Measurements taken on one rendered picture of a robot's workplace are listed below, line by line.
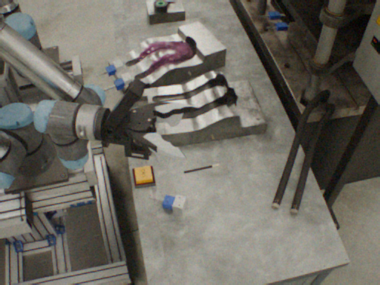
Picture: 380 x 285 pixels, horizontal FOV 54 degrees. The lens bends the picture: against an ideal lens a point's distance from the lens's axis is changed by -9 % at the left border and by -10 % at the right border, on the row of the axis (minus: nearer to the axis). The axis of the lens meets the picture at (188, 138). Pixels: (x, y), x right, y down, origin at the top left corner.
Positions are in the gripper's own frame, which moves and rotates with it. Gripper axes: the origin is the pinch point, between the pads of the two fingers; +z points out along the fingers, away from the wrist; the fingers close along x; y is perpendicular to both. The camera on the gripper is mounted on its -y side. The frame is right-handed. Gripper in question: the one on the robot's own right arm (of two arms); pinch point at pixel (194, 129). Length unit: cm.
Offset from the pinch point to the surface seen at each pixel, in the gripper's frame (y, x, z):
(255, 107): 50, -73, 15
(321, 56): 26, -83, 40
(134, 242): 140, -54, -38
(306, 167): 54, -47, 37
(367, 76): 25, -72, 57
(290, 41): 45, -128, 31
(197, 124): 50, -58, -6
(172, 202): 59, -25, -10
